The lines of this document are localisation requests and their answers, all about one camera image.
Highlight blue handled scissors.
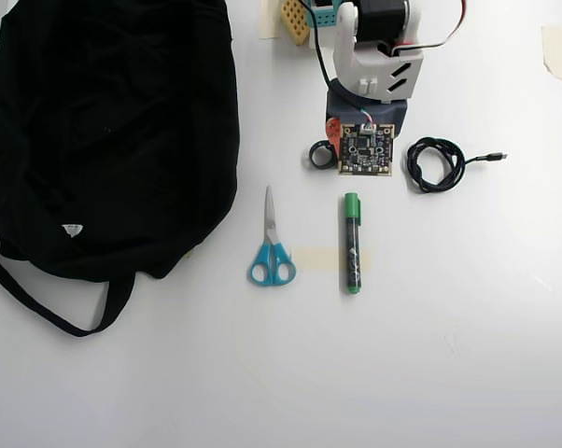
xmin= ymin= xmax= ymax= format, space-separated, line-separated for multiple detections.
xmin=247 ymin=185 xmax=298 ymax=287

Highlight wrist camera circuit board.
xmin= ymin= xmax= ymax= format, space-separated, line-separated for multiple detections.
xmin=337 ymin=121 xmax=397 ymax=178

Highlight red white black servo wire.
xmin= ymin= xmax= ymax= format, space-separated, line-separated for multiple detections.
xmin=390 ymin=0 xmax=470 ymax=60

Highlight black fabric bag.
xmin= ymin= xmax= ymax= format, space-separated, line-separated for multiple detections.
xmin=0 ymin=0 xmax=242 ymax=339

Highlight yellow perforated plastic block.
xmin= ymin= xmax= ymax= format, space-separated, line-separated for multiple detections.
xmin=280 ymin=0 xmax=311 ymax=47

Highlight short beige masking tape strip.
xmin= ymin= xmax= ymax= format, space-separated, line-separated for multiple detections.
xmin=259 ymin=0 xmax=283 ymax=40

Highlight torn beige masking tape piece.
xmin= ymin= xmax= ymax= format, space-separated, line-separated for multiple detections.
xmin=541 ymin=24 xmax=562 ymax=83

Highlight black coiled USB cable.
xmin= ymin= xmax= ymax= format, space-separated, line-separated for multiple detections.
xmin=405 ymin=135 xmax=509 ymax=195

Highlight green marker with black barrel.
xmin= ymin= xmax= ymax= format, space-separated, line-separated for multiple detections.
xmin=342 ymin=191 xmax=364 ymax=297

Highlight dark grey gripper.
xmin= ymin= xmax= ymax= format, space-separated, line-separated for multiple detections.
xmin=325 ymin=78 xmax=409 ymax=156

